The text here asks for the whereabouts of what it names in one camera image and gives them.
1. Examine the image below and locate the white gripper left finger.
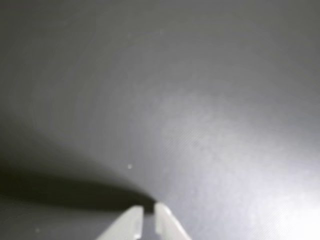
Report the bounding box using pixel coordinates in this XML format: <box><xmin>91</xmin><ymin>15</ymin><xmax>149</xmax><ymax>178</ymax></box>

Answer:
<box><xmin>96</xmin><ymin>205</ymin><xmax>144</xmax><ymax>240</ymax></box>

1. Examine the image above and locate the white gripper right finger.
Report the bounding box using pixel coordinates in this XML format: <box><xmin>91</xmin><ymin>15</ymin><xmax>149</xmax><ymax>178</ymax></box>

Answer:
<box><xmin>154</xmin><ymin>201</ymin><xmax>192</xmax><ymax>240</ymax></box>

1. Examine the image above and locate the black table mat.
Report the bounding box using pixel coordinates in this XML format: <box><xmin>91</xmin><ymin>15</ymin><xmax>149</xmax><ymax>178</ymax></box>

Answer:
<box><xmin>0</xmin><ymin>0</ymin><xmax>320</xmax><ymax>240</ymax></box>

